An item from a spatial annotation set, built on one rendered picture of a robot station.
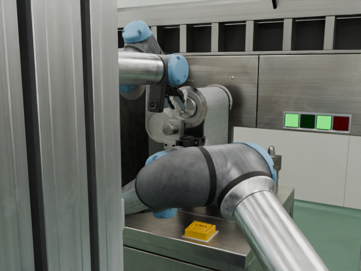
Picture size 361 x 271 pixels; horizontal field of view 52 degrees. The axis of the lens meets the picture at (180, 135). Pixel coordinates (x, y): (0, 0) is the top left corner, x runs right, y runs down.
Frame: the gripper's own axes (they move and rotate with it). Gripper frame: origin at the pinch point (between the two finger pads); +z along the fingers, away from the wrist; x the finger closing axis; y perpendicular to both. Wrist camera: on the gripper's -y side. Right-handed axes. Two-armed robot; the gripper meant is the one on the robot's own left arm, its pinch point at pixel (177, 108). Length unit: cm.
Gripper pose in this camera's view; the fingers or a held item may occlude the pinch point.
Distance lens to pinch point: 127.4
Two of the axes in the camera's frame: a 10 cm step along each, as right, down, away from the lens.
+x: -8.9, -0.8, 4.6
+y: 3.0, -8.5, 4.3
